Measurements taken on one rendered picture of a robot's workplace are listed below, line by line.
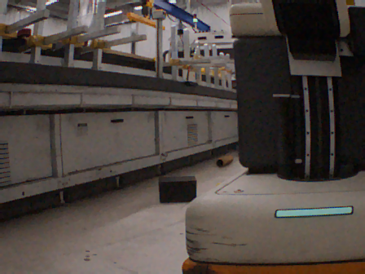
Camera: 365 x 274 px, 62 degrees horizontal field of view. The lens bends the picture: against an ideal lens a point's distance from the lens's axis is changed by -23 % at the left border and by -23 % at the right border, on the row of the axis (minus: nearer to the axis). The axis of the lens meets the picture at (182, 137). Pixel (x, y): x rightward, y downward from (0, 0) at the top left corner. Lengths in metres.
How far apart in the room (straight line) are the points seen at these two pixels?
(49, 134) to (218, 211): 1.27
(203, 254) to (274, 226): 0.17
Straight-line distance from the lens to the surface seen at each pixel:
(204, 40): 6.01
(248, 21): 1.11
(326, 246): 0.77
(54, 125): 1.89
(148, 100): 2.38
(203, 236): 0.80
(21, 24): 1.28
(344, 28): 0.81
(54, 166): 1.91
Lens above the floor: 0.45
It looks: 3 degrees down
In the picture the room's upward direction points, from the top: 2 degrees counter-clockwise
